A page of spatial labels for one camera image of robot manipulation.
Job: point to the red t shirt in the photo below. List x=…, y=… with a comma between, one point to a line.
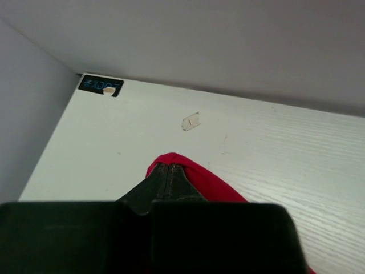
x=224, y=233

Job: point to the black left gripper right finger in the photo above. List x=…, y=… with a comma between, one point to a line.
x=178, y=187

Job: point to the black blue sticker label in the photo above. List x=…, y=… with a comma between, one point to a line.
x=101, y=85

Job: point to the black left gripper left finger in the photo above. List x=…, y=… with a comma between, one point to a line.
x=140, y=198

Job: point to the clear tape piece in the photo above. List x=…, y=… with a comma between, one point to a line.
x=190, y=122

